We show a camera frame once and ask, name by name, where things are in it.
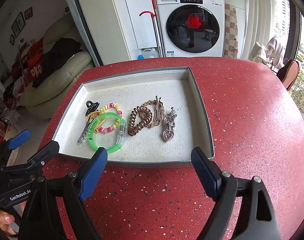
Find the red printed cloth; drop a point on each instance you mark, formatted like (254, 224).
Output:
(28, 62)

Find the left hand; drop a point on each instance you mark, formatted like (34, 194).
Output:
(7, 220)

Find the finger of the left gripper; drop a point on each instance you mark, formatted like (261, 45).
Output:
(41, 157)
(8, 146)

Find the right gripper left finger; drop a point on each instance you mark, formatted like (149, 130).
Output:
(41, 218)

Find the cream leather sofa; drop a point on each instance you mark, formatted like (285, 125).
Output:
(43, 101)

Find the black garment on sofa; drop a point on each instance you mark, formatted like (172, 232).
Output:
(59, 54)

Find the white washing machine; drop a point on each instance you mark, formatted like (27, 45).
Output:
(192, 28)

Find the white curtain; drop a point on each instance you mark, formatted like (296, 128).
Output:
(260, 14)

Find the brown wooden chair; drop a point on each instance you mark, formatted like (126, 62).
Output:
(289, 73)

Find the black claw hair clip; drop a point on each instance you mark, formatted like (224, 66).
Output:
(91, 107)

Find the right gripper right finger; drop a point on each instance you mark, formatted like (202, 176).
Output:
(256, 220)

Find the silver alligator hair clip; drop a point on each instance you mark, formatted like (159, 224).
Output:
(84, 132)

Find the checkered cloth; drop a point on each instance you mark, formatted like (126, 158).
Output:
(231, 32)

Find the silver heart charm jewelry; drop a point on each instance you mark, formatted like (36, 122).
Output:
(169, 125)

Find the grey jewelry tray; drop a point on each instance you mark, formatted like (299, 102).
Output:
(142, 99)

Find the red handled mop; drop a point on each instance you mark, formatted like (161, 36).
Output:
(153, 14)

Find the white cabinet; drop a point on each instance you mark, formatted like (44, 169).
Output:
(120, 29)

